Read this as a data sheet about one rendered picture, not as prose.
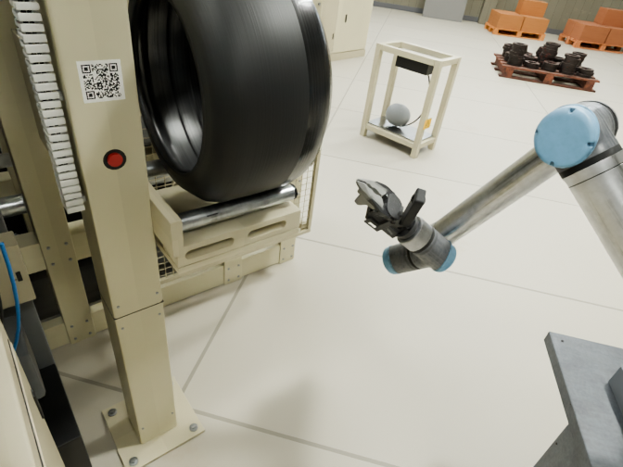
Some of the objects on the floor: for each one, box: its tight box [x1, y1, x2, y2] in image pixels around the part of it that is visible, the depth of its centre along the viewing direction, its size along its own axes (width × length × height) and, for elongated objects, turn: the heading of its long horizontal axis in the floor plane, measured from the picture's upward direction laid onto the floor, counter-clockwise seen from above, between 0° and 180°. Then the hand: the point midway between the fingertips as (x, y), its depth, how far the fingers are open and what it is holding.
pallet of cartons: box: [558, 6, 623, 54], centre depth 980 cm, size 142×108×79 cm
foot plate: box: [102, 376, 205, 467], centre depth 153 cm, size 27×27×2 cm
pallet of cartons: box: [484, 0, 550, 41], centre depth 1003 cm, size 131×100×73 cm
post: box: [35, 0, 177, 444], centre depth 82 cm, size 13×13×250 cm
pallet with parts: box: [490, 42, 600, 93], centre depth 667 cm, size 97×143×50 cm
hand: (362, 182), depth 108 cm, fingers closed
